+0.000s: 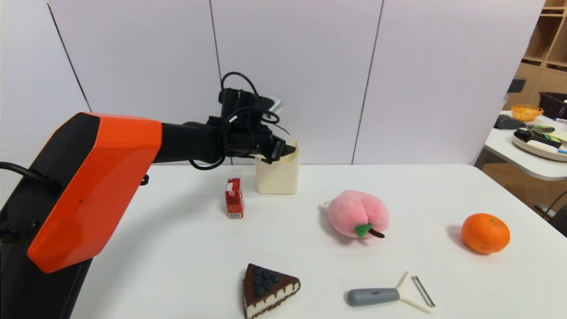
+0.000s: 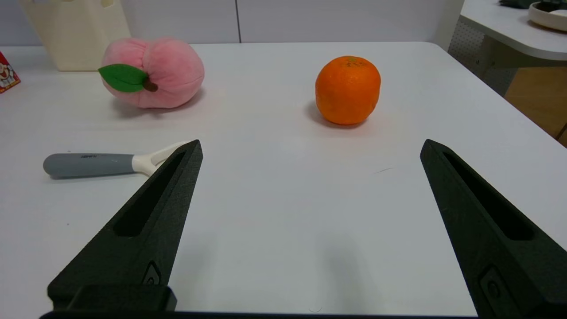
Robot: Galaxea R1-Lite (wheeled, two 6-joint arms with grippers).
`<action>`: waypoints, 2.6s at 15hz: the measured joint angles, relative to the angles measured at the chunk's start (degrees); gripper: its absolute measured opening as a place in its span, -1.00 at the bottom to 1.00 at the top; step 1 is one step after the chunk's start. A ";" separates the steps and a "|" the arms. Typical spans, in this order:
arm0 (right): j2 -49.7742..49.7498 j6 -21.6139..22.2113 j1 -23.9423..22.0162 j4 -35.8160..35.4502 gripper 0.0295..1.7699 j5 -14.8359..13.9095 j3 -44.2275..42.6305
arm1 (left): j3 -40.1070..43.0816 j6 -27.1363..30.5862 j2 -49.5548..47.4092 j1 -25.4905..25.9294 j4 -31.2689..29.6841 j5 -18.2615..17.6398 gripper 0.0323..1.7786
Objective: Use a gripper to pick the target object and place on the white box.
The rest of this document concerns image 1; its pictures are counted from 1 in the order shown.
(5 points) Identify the orange fruit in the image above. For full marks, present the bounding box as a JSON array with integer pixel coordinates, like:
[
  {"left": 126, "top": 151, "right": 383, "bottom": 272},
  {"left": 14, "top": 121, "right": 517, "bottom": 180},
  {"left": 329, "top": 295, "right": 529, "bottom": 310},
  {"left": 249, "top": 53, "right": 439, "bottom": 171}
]
[{"left": 461, "top": 213, "right": 511, "bottom": 254}]

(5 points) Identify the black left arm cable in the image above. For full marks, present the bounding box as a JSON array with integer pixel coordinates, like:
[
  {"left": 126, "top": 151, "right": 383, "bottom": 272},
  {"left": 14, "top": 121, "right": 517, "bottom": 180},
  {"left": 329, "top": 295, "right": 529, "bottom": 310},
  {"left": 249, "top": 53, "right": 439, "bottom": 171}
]
[{"left": 189, "top": 71, "right": 290, "bottom": 171}]

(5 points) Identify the black green tool on tray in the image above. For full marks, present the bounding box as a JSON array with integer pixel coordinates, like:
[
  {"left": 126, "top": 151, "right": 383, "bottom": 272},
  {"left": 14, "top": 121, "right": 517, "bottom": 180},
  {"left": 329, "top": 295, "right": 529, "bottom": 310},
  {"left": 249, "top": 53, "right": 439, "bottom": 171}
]
[{"left": 513, "top": 129, "right": 562, "bottom": 149}]

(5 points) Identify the grey handled white peeler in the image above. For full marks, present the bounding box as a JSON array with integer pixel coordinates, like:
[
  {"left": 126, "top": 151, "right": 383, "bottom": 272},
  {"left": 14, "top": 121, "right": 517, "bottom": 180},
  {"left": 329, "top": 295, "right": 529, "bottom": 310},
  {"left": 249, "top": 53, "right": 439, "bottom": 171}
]
[{"left": 347, "top": 271, "right": 436, "bottom": 314}]

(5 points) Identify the chocolate blueberry cake slice toy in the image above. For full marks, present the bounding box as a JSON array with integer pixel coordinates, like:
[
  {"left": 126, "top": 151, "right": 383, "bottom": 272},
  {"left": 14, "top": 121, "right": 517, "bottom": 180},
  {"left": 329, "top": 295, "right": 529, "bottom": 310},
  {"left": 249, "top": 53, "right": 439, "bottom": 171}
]
[{"left": 242, "top": 263, "right": 302, "bottom": 319}]

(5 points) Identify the red juice carton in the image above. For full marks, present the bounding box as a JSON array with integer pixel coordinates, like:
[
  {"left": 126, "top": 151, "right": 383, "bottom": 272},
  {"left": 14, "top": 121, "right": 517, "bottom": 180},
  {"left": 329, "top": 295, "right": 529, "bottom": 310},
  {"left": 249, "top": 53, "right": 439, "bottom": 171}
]
[{"left": 225, "top": 178, "right": 245, "bottom": 219}]

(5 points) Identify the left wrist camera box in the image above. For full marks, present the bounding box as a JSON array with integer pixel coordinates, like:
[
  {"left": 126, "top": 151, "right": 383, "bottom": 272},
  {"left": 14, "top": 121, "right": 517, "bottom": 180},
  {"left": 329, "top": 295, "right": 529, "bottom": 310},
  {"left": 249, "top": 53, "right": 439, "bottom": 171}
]
[{"left": 218, "top": 87, "right": 284, "bottom": 119}]

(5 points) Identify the white side table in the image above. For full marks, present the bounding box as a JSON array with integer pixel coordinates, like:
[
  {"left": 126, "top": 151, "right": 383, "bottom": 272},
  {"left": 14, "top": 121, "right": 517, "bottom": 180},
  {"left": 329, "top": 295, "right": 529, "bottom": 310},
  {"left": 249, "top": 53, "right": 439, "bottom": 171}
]
[{"left": 474, "top": 112, "right": 567, "bottom": 182}]

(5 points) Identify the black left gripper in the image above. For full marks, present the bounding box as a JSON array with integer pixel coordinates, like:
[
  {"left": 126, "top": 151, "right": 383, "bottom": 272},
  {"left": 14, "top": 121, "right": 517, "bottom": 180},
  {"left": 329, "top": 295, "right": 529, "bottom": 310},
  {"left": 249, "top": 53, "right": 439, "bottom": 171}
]
[{"left": 248, "top": 128, "right": 296, "bottom": 164}]

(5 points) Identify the pink plush peach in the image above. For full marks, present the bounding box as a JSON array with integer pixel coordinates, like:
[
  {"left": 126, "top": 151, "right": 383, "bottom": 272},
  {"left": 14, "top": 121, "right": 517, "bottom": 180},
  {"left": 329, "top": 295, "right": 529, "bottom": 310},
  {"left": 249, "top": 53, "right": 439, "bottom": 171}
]
[{"left": 318, "top": 190, "right": 390, "bottom": 240}]

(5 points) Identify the black plastic basket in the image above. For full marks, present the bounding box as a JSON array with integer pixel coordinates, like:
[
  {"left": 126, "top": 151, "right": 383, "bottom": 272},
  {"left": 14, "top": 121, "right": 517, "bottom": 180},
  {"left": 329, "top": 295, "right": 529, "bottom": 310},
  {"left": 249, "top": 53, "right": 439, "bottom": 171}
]
[{"left": 538, "top": 92, "right": 567, "bottom": 121}]

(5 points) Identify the round beige tray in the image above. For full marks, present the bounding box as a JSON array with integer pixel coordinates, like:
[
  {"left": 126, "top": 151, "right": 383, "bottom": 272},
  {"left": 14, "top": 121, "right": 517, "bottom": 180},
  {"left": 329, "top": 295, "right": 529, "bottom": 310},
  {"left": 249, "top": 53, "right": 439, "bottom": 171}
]
[{"left": 511, "top": 131, "right": 567, "bottom": 163}]

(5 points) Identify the cream white plastic box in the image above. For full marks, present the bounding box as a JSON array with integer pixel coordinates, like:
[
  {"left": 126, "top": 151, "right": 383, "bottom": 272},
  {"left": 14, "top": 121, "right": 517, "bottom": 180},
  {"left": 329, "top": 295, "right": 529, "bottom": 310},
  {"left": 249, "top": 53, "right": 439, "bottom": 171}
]
[{"left": 254, "top": 141, "right": 301, "bottom": 195}]

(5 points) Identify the black chair base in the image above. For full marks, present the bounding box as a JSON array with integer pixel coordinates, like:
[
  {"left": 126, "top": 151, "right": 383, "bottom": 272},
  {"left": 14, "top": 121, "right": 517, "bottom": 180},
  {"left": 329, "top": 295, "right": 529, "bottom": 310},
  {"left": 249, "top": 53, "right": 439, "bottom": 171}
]
[{"left": 533, "top": 191, "right": 567, "bottom": 240}]

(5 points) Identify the wooden shelf unit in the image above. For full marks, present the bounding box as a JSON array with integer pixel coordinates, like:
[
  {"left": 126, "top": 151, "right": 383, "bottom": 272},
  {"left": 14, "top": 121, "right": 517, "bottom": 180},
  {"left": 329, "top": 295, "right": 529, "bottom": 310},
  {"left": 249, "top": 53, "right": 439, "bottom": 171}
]
[{"left": 501, "top": 0, "right": 567, "bottom": 111}]

